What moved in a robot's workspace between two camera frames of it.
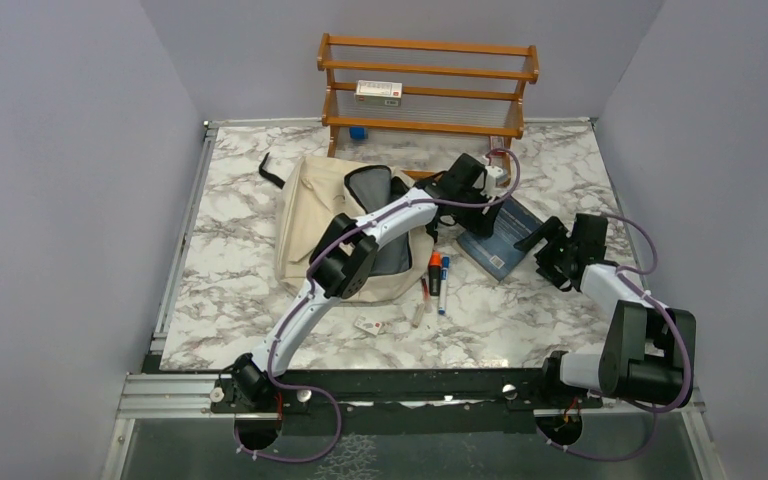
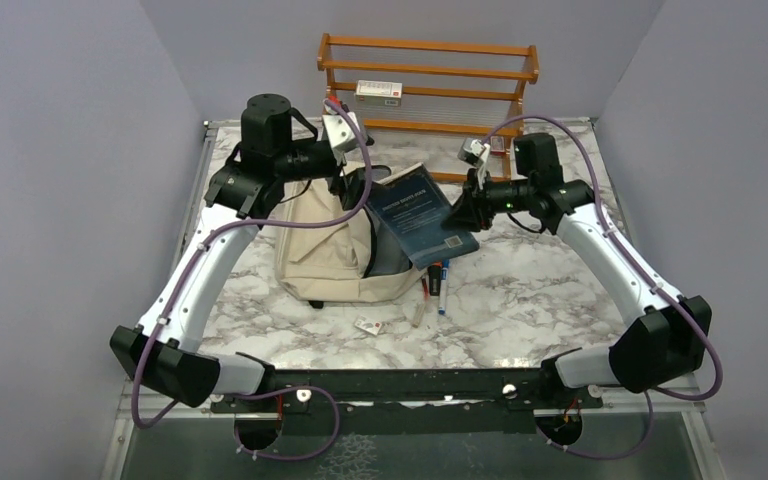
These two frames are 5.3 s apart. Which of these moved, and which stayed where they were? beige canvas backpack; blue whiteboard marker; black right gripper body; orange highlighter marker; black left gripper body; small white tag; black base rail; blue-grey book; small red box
Moved: blue-grey book; black left gripper body; black right gripper body
Stayed: beige canvas backpack; small red box; blue whiteboard marker; small white tag; orange highlighter marker; black base rail
